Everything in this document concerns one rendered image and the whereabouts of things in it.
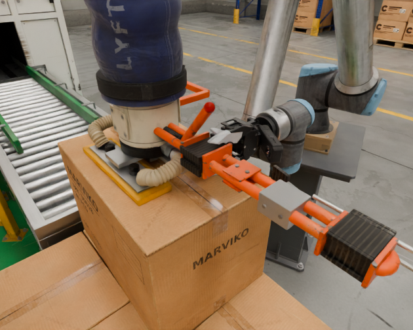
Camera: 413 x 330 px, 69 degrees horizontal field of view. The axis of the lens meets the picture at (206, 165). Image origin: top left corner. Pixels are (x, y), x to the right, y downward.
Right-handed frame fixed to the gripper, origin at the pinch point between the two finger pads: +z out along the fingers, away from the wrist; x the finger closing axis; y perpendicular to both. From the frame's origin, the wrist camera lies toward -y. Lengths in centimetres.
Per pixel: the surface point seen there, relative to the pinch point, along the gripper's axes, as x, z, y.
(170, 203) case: -12.8, 7.9, 6.7
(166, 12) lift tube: 27.4, -1.4, 16.7
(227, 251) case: -27.9, -1.8, -4.1
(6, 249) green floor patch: -107, 49, 131
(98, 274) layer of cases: -53, 23, 32
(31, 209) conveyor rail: -48, 32, 76
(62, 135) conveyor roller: -53, -3, 146
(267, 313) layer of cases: -53, -10, -15
